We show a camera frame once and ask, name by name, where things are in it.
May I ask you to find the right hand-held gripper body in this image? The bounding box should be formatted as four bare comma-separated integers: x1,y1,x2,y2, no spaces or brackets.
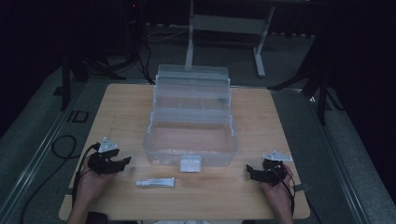
261,150,294,188

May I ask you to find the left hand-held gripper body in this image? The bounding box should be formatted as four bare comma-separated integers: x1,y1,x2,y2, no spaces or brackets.
87,136,121,175

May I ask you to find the person's right hand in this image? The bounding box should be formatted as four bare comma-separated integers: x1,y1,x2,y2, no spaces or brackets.
261,163,295,217

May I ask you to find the person's left hand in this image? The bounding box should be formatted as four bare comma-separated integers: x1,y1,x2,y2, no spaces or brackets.
75,154,117,204

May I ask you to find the grey tape piece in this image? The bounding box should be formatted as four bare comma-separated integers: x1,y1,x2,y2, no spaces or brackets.
292,182,311,193

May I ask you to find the white tube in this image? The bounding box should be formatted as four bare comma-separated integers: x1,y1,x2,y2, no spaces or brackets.
134,176,177,189

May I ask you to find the person's dark clothing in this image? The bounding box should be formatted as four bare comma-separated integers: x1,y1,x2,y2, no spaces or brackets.
85,212,109,224

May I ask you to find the clear plastic tiered storage box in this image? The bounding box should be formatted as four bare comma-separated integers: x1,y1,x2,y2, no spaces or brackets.
142,63,239,174

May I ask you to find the black stand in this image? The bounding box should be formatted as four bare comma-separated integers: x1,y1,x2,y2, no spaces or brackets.
266,34,346,127
59,36,148,112

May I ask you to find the power strip with red light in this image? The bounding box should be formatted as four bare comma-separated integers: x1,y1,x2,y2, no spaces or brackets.
128,0,140,21

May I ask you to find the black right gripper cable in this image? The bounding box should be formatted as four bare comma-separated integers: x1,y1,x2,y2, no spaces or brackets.
270,161,297,217

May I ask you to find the black floor cable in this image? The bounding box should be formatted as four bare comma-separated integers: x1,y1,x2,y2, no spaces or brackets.
19,134,82,224

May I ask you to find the white cable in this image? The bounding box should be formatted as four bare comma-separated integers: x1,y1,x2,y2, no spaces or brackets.
145,26,190,44

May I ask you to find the white metal stand frame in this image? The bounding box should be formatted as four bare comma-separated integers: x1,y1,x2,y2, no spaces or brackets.
184,0,276,78

